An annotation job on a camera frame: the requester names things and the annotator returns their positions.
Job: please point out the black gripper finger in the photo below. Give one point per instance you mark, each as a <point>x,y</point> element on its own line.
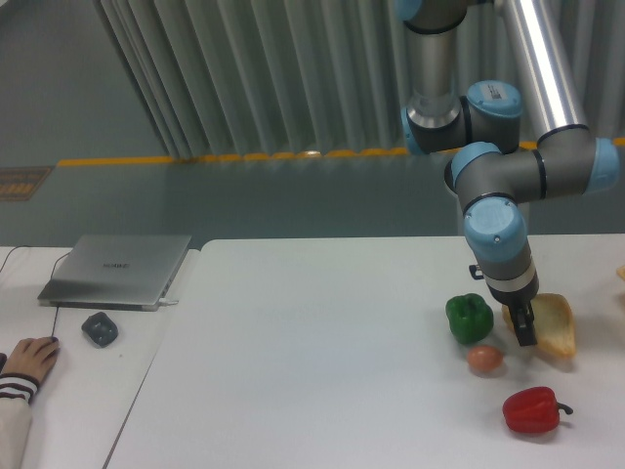
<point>522,318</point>

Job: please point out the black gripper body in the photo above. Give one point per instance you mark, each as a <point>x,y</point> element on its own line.
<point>516,291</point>

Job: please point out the triangular toasted bread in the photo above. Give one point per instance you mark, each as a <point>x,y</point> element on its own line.
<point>554,325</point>

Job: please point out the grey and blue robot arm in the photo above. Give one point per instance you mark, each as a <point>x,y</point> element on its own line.
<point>511,145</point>

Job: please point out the forearm in striped cuff sleeve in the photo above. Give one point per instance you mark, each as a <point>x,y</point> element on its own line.
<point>17,390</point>

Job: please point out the person's hand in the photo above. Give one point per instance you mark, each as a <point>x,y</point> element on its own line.
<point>29,359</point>

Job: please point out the green bell pepper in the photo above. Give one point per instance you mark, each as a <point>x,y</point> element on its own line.
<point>470,319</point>

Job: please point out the brown egg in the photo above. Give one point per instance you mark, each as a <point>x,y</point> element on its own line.
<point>485,359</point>

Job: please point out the red bell pepper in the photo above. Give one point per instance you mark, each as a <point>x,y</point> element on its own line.
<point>534,411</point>

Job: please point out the white usb plug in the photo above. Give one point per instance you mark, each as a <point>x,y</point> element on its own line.
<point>165,302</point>

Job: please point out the pale corrugated curtain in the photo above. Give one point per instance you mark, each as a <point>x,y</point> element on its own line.
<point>240,77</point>

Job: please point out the silver closed laptop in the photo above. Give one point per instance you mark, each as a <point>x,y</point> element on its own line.
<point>116,272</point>

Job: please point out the small dark grey device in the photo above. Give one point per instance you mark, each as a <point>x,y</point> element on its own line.
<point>100,329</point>

